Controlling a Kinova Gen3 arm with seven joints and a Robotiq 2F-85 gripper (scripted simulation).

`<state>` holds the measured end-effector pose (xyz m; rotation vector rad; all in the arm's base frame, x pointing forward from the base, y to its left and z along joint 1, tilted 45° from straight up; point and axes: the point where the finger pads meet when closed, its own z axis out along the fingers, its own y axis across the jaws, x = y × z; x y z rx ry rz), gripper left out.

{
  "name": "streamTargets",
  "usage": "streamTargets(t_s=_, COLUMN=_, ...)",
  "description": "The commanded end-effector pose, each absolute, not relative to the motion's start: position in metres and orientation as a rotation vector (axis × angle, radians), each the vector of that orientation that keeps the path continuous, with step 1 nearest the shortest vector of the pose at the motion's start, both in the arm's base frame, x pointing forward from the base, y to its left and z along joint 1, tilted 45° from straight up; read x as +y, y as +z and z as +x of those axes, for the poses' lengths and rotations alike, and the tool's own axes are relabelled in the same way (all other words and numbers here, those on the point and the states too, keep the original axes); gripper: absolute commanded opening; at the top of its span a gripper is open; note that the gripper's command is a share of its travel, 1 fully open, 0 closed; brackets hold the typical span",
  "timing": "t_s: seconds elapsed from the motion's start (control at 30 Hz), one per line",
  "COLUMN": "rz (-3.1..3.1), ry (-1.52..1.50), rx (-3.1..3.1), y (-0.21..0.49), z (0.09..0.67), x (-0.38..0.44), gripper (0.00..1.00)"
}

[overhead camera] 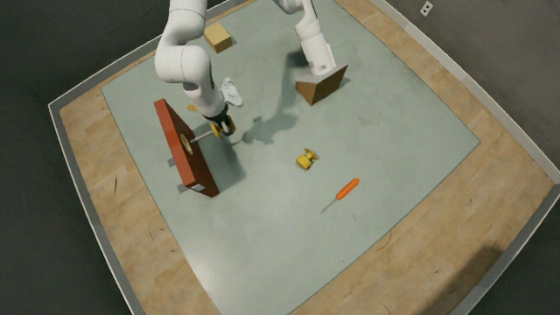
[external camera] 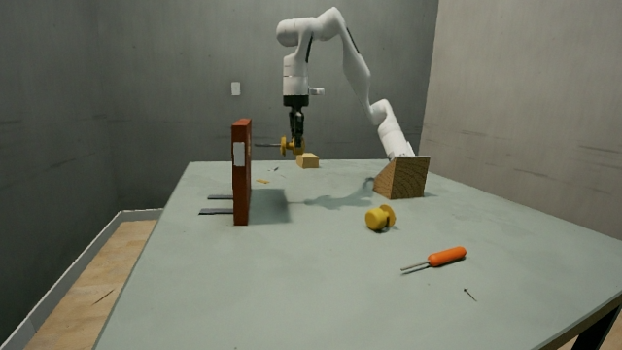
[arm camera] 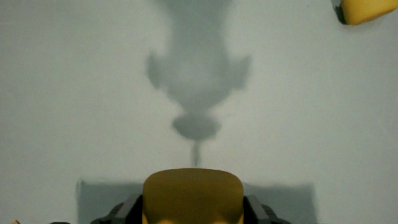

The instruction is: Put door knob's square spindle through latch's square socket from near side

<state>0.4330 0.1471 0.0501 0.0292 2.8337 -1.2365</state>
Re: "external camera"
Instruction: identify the orange-handled screwdriver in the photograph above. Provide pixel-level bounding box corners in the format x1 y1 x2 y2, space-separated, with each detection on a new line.
400 246 467 271

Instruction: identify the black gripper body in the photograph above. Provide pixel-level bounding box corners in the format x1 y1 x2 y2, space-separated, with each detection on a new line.
283 95 309 115

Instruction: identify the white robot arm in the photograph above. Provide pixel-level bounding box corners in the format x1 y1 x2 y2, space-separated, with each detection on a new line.
276 8 415 161

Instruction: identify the yellow door knob with grey spindle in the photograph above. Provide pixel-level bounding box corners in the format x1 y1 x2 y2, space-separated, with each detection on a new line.
255 135 305 156

